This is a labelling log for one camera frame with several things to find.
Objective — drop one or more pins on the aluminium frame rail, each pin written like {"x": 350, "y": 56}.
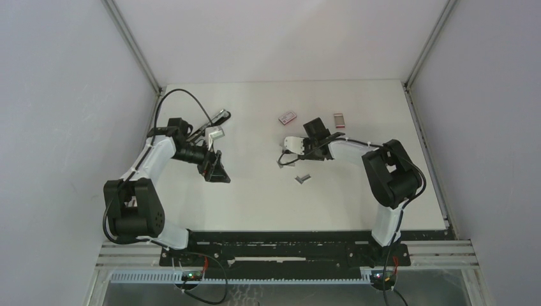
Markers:
{"x": 139, "y": 262}

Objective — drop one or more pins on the red white staple box sleeve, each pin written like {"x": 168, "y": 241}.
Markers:
{"x": 287, "y": 118}

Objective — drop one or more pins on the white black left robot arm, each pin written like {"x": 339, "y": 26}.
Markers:
{"x": 133, "y": 211}

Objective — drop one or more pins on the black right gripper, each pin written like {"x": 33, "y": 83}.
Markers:
{"x": 307, "y": 154}

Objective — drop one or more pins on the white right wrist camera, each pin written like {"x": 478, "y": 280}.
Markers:
{"x": 294, "y": 145}

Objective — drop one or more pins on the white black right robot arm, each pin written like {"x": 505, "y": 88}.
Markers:
{"x": 394, "y": 179}

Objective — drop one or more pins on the open red staple box tray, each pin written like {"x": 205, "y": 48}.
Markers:
{"x": 339, "y": 121}

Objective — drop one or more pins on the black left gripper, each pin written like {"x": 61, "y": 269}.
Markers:
{"x": 210, "y": 167}

